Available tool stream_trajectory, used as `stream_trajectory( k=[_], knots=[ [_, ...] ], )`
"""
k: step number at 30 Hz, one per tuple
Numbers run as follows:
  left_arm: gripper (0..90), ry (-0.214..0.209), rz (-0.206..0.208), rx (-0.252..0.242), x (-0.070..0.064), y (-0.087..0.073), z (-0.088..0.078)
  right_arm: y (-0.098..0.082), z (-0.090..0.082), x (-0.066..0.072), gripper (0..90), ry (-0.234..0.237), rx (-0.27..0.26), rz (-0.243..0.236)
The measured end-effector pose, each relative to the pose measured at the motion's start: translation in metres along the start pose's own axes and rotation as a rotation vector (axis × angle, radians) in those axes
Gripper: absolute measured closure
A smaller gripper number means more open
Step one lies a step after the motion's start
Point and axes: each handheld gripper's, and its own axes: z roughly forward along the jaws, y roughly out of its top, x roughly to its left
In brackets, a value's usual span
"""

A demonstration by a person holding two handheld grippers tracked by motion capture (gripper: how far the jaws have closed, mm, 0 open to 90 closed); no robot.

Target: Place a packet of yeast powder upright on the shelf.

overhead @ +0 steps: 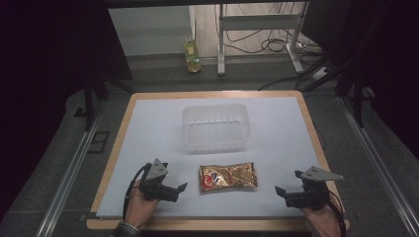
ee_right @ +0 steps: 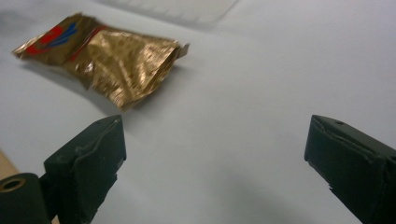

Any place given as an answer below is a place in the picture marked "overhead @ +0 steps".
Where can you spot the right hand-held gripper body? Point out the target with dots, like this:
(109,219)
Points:
(309,197)

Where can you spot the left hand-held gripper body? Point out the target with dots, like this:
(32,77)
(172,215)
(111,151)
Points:
(157,187)

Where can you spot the gold foil snack packet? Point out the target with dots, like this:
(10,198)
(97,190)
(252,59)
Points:
(227,177)

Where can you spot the clear plastic container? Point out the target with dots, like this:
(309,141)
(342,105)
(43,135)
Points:
(215,130)

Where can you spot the person's left hand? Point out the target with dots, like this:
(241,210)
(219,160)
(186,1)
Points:
(138,209)

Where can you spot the person's right hand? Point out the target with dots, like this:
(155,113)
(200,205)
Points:
(324,222)

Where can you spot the white table mat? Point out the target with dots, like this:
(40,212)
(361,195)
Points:
(270,144)

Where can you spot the metal watch band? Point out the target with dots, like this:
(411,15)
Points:
(125,229)

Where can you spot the black metal stand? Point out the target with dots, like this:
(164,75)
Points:
(358,105)
(89,105)

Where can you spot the yellow drink bottle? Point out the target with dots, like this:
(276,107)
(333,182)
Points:
(192,54)

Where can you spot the white power strip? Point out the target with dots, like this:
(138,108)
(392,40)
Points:
(304,46)

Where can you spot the dark curtain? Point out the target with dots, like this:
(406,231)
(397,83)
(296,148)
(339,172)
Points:
(382,49)
(49,65)

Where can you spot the metal floor rail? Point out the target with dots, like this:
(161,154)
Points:
(67,182)
(378,164)

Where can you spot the white metal desk frame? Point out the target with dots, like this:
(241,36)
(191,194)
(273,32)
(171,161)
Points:
(257,22)

